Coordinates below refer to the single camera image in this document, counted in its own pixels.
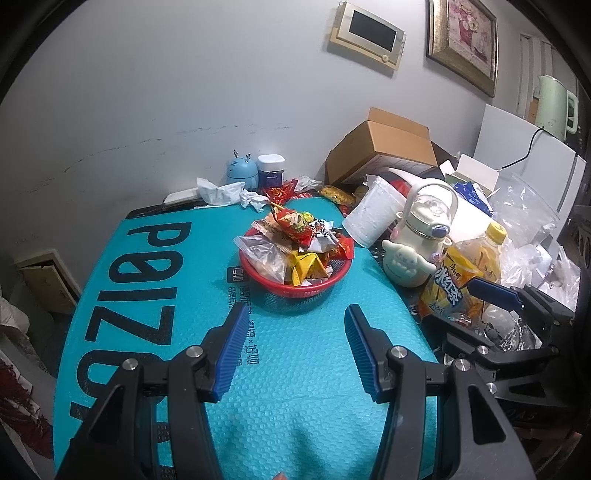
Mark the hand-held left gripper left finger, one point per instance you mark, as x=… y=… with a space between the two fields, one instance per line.
x=231 y=350

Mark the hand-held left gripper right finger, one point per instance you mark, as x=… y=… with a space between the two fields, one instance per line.
x=364 y=350

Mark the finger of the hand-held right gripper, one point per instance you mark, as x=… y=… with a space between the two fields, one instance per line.
x=461 y=341
x=494 y=290

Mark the red plastic basket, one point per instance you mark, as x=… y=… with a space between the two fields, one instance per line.
x=286 y=300

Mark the clear bag of brown snacks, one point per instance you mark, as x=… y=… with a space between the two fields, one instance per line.
x=263 y=258

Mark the red gold snack packet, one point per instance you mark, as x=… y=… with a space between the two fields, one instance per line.
x=341 y=247

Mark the white silver snack packet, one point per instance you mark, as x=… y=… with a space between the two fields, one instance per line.
x=323 y=235

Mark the brown orange snack packet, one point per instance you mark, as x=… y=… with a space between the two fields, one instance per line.
x=265 y=225

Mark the red spicy snack packet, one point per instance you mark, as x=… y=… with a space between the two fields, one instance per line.
x=293 y=228

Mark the green yellow snack packet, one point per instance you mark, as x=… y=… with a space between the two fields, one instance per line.
x=307 y=216

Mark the clear plastic bottle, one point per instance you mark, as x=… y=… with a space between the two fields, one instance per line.
x=498 y=325

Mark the yellow drink bottle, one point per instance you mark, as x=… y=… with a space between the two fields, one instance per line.
x=457 y=277

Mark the teal printed mat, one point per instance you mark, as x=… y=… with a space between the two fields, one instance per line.
x=300 y=392

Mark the cream character water bottle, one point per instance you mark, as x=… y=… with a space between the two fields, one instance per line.
x=411 y=263

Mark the blue white packet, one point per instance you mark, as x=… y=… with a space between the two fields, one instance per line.
x=473 y=196

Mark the small white open carton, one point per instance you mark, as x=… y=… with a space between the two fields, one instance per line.
x=475 y=173

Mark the white padded envelope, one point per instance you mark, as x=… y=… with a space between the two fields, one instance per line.
x=374 y=212

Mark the red white plastic bag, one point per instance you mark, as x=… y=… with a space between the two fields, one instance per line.
x=401 y=182

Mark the white fridge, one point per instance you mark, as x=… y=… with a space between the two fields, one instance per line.
x=545 y=152

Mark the crumpled white tissue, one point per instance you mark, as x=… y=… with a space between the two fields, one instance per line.
x=217 y=191
x=253 y=199

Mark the yellow snack bag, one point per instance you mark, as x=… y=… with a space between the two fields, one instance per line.
x=337 y=194

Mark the white flat box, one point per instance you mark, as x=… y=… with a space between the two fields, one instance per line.
x=182 y=196

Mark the red candy packet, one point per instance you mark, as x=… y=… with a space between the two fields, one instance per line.
x=279 y=191

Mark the clear crumpled wrapper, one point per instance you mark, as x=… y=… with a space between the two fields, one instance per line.
x=307 y=183

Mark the blue deer humidifier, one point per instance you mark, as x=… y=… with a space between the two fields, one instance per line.
x=242 y=173

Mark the open cardboard box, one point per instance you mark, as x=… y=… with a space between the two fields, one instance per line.
x=388 y=143

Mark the white-lidded dark jar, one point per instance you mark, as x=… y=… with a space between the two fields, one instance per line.
x=271 y=173

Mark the green electric kettle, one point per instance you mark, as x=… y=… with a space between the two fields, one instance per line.
x=551 y=106

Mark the red patterned cloth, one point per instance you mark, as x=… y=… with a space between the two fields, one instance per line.
x=23 y=406

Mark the white jacket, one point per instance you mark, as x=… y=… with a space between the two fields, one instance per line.
x=11 y=314

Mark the white louvered door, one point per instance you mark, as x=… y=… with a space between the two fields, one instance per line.
x=526 y=69

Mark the gold framed picture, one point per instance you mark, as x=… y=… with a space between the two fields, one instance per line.
x=466 y=37

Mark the wooden wall vent panel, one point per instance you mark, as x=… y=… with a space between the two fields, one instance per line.
x=46 y=281

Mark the wall intercom panel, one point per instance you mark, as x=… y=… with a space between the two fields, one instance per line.
x=369 y=30

